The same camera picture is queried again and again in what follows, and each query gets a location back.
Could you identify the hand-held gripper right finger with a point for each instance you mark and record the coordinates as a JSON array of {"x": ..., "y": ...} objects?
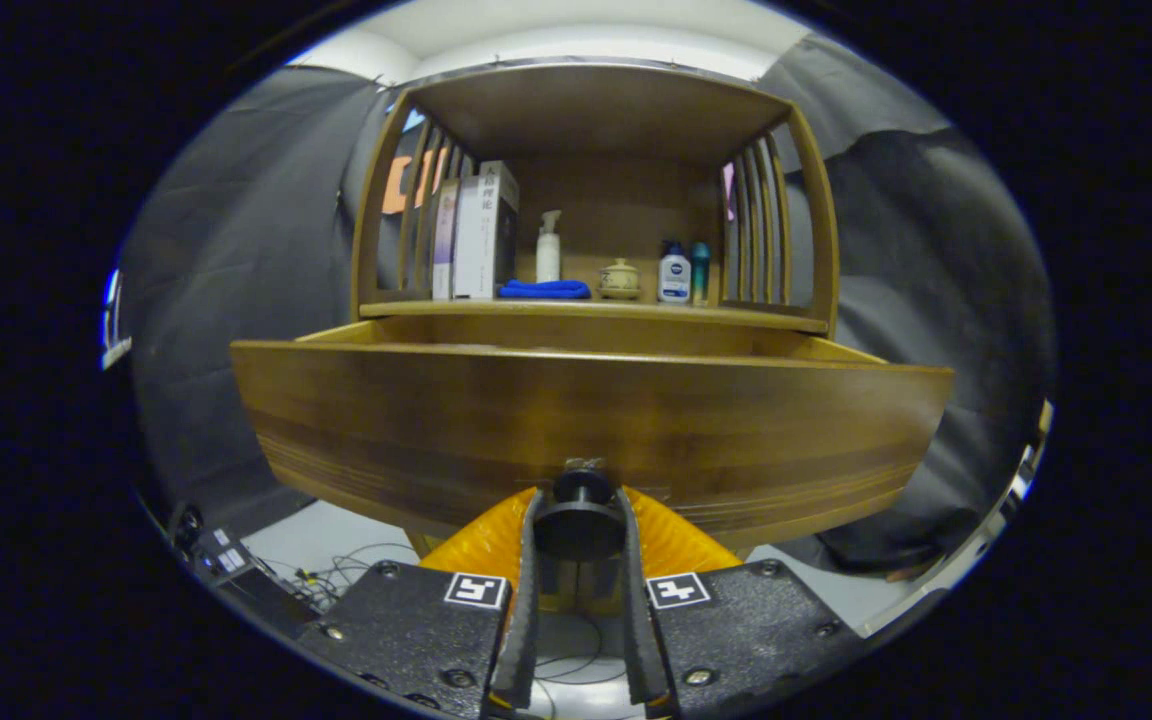
[{"x": 636, "y": 620}]

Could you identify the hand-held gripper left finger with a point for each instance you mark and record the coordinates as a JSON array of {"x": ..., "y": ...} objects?
[{"x": 521, "y": 620}]

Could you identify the wooden countertop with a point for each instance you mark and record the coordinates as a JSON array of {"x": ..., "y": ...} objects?
[{"x": 586, "y": 310}]

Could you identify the black floor device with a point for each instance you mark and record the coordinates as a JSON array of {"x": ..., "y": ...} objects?
[{"x": 221, "y": 555}]

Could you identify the blue folded cloth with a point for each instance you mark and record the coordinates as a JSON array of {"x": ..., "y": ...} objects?
[{"x": 544, "y": 290}]

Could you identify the beige lidded tea cup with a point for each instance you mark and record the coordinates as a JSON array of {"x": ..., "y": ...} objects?
[{"x": 619, "y": 280}]

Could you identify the white lotion bottle blue cap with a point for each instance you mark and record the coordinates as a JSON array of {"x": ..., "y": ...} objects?
[{"x": 674, "y": 280}]

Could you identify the teal slim bottle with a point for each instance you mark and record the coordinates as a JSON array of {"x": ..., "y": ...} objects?
[{"x": 700, "y": 275}]

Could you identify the white pump bottle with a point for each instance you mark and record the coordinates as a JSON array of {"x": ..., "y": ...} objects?
[{"x": 548, "y": 260}]

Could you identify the purple book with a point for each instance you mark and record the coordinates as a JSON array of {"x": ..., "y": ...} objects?
[{"x": 444, "y": 250}]

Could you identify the thin white book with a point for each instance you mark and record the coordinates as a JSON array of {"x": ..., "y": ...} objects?
[{"x": 468, "y": 245}]

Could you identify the thick white book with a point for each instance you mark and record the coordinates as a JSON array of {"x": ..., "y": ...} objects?
[{"x": 498, "y": 235}]

